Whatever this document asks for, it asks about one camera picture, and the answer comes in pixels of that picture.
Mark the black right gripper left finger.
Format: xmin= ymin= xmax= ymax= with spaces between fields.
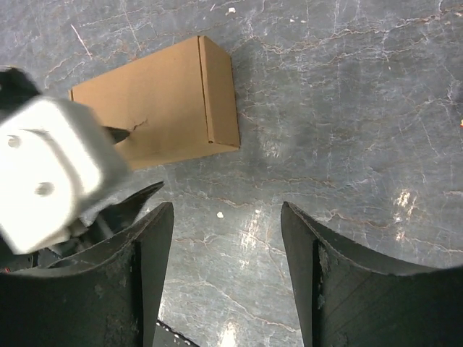
xmin=1 ymin=202 xmax=174 ymax=346

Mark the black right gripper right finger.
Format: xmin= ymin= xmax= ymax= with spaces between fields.
xmin=281 ymin=202 xmax=462 ymax=346

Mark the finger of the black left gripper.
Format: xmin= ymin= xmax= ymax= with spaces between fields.
xmin=82 ymin=181 xmax=164 ymax=249
xmin=103 ymin=126 xmax=131 ymax=145

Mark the brown cardboard paper box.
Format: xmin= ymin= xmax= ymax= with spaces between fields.
xmin=69 ymin=36 xmax=240 ymax=169

